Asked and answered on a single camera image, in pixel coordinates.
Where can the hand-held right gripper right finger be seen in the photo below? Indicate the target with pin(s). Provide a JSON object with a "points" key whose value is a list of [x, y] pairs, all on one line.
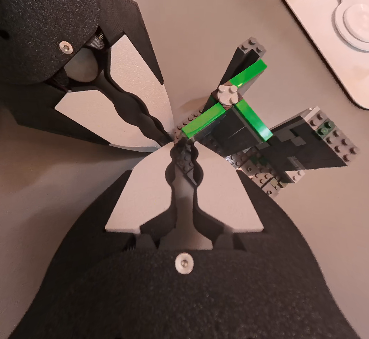
{"points": [[227, 195]]}

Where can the white stand base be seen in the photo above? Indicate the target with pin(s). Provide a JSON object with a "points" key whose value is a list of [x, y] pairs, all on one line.
{"points": [[311, 13]]}

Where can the clear stand bracket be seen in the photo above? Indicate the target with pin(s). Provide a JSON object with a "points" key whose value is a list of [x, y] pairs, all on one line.
{"points": [[338, 22]]}

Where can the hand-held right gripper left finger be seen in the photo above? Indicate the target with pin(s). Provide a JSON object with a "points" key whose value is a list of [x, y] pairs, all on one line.
{"points": [[138, 195]]}

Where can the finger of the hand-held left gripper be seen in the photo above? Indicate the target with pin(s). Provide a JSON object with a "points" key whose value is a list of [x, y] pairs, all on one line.
{"points": [[138, 79], [95, 114]]}

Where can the grey and green brick model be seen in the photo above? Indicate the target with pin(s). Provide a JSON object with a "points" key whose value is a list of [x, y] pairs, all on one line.
{"points": [[288, 148]]}

